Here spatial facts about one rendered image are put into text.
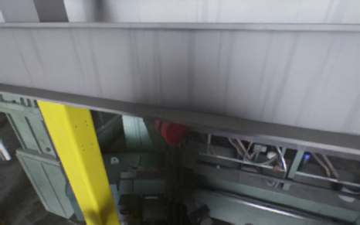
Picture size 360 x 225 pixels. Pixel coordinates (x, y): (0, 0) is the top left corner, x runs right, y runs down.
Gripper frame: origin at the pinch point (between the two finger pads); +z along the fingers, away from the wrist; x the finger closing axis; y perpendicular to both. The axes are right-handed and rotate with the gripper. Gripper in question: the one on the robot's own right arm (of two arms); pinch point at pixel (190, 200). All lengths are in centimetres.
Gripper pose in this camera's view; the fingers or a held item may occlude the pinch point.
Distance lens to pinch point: 129.9
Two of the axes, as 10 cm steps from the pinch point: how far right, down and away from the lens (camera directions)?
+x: 8.6, -2.3, 4.5
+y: 0.0, 8.9, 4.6
